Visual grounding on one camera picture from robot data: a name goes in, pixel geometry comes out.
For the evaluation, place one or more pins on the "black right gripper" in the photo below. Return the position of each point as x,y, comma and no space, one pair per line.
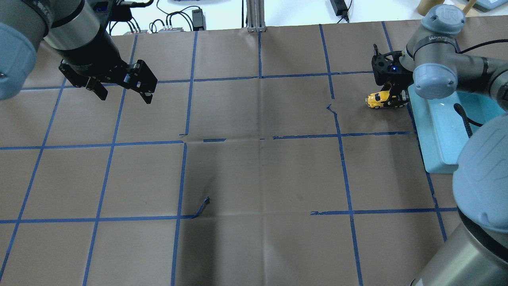
401,74

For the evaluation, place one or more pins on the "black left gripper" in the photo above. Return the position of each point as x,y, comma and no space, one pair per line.
92,51

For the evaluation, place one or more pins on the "yellow beetle toy car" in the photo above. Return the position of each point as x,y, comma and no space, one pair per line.
381,99

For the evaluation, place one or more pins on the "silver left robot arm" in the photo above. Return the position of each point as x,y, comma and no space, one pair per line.
77,31

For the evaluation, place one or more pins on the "light blue plastic bin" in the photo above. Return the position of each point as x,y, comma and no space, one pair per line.
441,131

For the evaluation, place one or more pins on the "wooden cup lying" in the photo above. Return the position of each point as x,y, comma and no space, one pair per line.
424,6

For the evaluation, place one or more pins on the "black power adapter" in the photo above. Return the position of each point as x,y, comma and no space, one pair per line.
340,7

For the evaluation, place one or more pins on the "brown paper table cover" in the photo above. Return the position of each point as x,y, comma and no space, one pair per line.
258,163

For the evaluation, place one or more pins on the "aluminium frame post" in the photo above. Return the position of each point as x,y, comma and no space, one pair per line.
255,14

